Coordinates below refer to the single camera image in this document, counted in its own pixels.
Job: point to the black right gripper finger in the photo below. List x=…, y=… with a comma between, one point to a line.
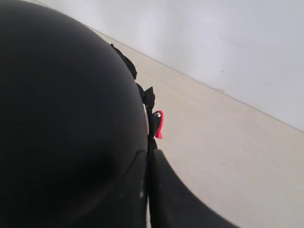
x=172, y=204

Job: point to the black helmet with tinted visor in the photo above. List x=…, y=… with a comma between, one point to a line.
x=75, y=127

